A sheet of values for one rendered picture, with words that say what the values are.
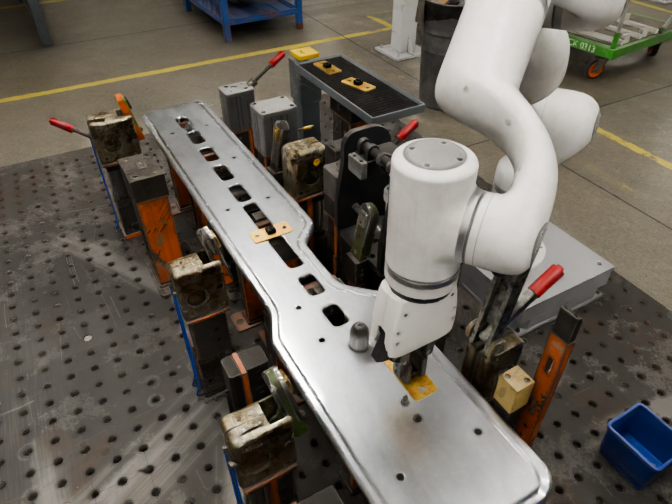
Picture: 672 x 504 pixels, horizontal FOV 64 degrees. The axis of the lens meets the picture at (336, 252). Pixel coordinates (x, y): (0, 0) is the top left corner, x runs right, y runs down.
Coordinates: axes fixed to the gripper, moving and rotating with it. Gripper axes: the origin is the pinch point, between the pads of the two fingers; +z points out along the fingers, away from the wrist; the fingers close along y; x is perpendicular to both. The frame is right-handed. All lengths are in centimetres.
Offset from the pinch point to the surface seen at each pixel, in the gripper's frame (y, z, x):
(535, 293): -21.7, -2.7, 0.6
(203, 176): 5, 9, -75
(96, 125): 22, 3, -102
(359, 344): 0.8, 7.2, -11.3
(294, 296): 4.1, 9.1, -27.8
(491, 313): -14.6, -1.3, -0.6
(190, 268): 18.5, 4.5, -38.9
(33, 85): 36, 109, -438
